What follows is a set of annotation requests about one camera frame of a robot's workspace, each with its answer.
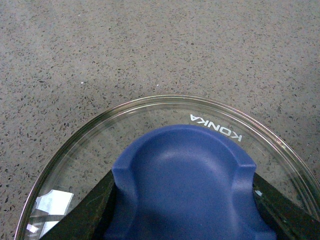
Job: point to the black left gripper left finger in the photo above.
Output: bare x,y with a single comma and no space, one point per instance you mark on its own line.
90,219

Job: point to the glass lid blue knob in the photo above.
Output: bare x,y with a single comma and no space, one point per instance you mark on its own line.
183,168

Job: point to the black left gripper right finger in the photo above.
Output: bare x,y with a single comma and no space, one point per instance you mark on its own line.
285,218

